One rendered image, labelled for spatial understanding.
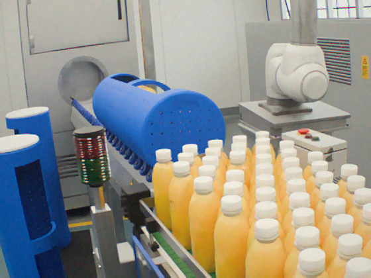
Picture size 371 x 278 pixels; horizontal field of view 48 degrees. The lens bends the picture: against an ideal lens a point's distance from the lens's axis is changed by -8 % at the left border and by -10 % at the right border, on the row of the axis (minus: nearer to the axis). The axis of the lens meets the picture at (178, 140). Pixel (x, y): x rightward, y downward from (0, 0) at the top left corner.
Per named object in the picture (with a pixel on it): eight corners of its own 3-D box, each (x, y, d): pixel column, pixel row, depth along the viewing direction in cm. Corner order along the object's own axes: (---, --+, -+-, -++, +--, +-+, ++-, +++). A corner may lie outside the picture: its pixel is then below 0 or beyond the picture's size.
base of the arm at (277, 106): (291, 100, 194) (291, 88, 193) (313, 112, 174) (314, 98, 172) (253, 103, 191) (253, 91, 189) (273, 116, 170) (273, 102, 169)
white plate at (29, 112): (31, 106, 277) (31, 108, 277) (-3, 115, 255) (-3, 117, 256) (57, 106, 261) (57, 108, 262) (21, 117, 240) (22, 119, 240)
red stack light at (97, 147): (105, 147, 88) (102, 128, 87) (111, 155, 83) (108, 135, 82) (73, 153, 86) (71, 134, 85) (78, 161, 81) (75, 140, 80)
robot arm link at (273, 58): (295, 90, 187) (294, 40, 180) (312, 99, 170) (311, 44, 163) (260, 92, 185) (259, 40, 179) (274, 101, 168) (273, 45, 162)
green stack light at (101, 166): (108, 171, 90) (105, 148, 88) (114, 181, 84) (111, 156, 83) (77, 177, 88) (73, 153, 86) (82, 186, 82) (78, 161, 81)
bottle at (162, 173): (188, 222, 124) (182, 153, 119) (175, 233, 118) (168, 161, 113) (165, 218, 128) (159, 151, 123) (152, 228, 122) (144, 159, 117)
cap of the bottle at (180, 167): (183, 167, 109) (183, 159, 109) (193, 170, 106) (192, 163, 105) (169, 171, 107) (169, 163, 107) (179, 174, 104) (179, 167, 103)
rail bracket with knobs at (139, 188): (153, 212, 133) (150, 181, 131) (161, 221, 127) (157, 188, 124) (121, 219, 130) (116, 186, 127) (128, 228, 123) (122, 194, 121)
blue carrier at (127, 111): (148, 128, 228) (148, 71, 222) (225, 175, 148) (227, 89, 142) (93, 132, 219) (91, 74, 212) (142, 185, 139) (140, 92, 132)
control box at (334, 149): (307, 158, 138) (307, 127, 135) (346, 175, 119) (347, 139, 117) (281, 165, 134) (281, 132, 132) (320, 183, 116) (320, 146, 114)
